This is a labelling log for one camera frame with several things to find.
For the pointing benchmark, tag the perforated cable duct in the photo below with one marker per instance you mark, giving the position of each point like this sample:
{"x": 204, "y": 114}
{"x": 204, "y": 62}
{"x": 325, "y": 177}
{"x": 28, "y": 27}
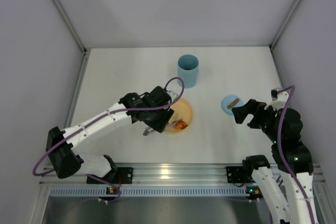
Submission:
{"x": 147, "y": 191}

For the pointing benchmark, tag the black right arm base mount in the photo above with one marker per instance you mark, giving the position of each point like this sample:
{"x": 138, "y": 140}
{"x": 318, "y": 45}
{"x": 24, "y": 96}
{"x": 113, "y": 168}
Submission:
{"x": 236, "y": 175}

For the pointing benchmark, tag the aluminium front rail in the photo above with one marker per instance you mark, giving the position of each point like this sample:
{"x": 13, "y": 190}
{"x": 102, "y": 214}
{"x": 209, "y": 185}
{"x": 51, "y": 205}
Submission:
{"x": 146, "y": 174}

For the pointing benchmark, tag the beige round plate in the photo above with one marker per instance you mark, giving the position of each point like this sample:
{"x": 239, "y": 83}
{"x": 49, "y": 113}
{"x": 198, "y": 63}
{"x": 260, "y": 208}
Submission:
{"x": 182, "y": 110}

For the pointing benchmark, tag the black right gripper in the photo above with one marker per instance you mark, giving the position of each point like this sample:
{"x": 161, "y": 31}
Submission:
{"x": 252, "y": 114}

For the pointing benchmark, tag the light blue lid with strap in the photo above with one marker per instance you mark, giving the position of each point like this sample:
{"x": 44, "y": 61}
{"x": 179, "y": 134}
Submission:
{"x": 229, "y": 102}

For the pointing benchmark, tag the aluminium frame post left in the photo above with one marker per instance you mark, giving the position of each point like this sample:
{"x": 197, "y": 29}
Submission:
{"x": 65, "y": 18}

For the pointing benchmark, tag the red orange fried piece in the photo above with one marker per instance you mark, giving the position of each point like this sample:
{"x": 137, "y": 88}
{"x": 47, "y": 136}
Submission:
{"x": 180, "y": 124}

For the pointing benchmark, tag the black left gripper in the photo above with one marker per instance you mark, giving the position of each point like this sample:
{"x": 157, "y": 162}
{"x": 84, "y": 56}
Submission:
{"x": 159, "y": 119}

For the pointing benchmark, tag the aluminium frame post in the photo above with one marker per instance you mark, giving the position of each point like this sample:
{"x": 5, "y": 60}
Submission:
{"x": 294, "y": 6}
{"x": 65, "y": 18}

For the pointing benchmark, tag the aluminium frame post right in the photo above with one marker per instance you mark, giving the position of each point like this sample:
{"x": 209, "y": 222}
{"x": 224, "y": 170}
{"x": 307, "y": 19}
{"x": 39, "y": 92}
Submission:
{"x": 294, "y": 6}

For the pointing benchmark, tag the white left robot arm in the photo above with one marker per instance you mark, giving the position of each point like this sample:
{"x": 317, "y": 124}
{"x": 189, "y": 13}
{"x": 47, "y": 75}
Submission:
{"x": 67, "y": 149}

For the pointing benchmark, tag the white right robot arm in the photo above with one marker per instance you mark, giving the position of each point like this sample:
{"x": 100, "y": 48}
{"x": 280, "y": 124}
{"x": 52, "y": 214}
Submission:
{"x": 291, "y": 200}

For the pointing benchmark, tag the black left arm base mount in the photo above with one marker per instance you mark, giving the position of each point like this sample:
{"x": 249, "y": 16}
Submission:
{"x": 123, "y": 175}

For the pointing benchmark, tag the light blue cylindrical container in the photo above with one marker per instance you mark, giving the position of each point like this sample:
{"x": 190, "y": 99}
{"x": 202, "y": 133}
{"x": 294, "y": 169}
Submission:
{"x": 187, "y": 70}

